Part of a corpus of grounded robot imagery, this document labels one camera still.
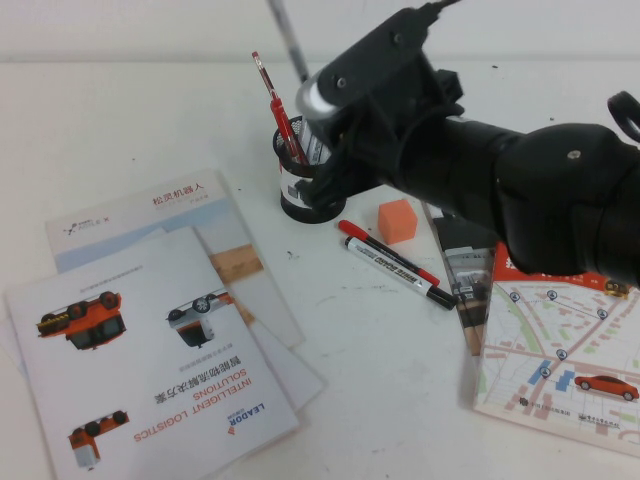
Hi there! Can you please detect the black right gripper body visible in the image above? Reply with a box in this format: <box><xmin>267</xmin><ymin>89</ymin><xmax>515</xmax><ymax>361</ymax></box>
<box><xmin>327</xmin><ymin>52</ymin><xmax>466</xmax><ymax>201</ymax></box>

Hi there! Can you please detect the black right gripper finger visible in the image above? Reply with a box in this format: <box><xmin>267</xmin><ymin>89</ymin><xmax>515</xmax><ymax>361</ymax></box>
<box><xmin>322</xmin><ymin>127</ymin><xmax>362</xmax><ymax>174</ymax></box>
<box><xmin>298</xmin><ymin>167</ymin><xmax>347</xmax><ymax>212</ymax></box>

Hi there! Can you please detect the silver grey pen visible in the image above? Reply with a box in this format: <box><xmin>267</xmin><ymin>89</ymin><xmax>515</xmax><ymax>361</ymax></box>
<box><xmin>266</xmin><ymin>0</ymin><xmax>311</xmax><ymax>81</ymax></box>

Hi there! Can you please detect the black mesh pen holder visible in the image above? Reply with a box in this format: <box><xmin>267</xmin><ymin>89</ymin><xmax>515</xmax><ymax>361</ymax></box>
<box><xmin>272</xmin><ymin>115</ymin><xmax>350</xmax><ymax>225</ymax></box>

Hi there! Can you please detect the slim red marker pen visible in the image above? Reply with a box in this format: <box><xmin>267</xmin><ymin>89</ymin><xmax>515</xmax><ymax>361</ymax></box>
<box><xmin>337</xmin><ymin>218</ymin><xmax>442</xmax><ymax>287</ymax></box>

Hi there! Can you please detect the red gel pen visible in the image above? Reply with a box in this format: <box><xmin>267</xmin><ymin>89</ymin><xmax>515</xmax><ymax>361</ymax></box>
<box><xmin>269</xmin><ymin>98</ymin><xmax>309</xmax><ymax>166</ymax></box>

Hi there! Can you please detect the white grey marker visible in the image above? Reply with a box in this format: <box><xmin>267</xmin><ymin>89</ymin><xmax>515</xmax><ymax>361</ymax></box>
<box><xmin>302</xmin><ymin>124</ymin><xmax>329</xmax><ymax>164</ymax></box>

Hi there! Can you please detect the orange foam cube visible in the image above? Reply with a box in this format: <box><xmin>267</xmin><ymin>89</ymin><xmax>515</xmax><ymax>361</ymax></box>
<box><xmin>377</xmin><ymin>198</ymin><xmax>419</xmax><ymax>246</ymax></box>

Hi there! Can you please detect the white whiteboard marker black cap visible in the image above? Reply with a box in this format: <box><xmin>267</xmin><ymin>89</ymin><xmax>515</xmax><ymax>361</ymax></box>
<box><xmin>343</xmin><ymin>235</ymin><xmax>459</xmax><ymax>312</ymax></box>

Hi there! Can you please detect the AgileX brochure with room photo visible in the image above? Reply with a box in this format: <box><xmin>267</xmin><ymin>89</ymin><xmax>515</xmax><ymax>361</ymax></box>
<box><xmin>422</xmin><ymin>202</ymin><xmax>499</xmax><ymax>357</ymax></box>

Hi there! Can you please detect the AgileX brochure with wood photo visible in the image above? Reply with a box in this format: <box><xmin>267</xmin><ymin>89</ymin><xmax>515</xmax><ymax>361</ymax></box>
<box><xmin>43</xmin><ymin>168</ymin><xmax>307</xmax><ymax>351</ymax></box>

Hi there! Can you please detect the Leador logistics brochure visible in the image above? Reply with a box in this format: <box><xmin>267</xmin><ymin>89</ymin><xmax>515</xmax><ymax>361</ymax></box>
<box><xmin>3</xmin><ymin>225</ymin><xmax>301</xmax><ymax>480</ymax></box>

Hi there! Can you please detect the orange autonomous driving book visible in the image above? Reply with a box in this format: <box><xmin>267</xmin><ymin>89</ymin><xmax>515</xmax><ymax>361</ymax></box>
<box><xmin>472</xmin><ymin>242</ymin><xmax>640</xmax><ymax>459</ymax></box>

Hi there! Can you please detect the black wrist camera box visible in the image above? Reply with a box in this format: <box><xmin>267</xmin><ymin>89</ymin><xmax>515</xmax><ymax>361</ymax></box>
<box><xmin>295</xmin><ymin>7</ymin><xmax>436</xmax><ymax>126</ymax></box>

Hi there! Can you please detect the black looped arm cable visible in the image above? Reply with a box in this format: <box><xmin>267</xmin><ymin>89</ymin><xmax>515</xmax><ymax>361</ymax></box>
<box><xmin>607</xmin><ymin>91</ymin><xmax>640</xmax><ymax>146</ymax></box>

